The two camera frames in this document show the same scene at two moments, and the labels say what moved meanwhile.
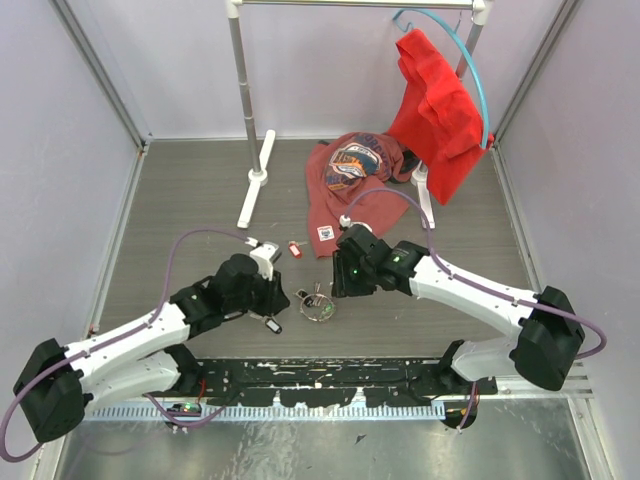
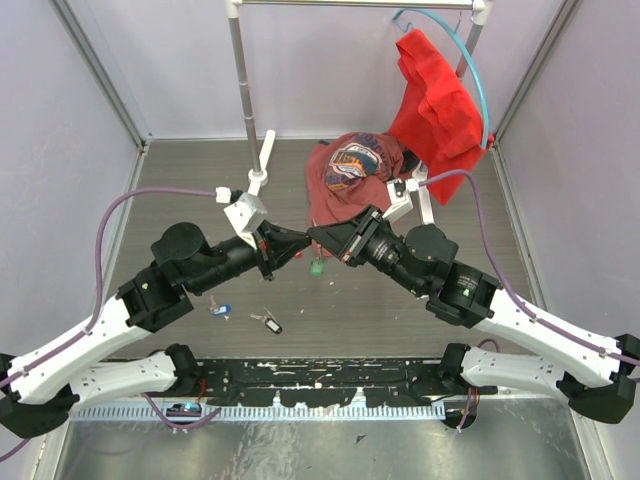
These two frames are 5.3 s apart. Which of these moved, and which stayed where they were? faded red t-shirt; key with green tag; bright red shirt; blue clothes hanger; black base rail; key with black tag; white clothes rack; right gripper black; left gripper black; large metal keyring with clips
Moved: large metal keyring with clips; right gripper black; left gripper black; key with green tag
Stayed: white clothes rack; black base rail; bright red shirt; key with black tag; faded red t-shirt; blue clothes hanger
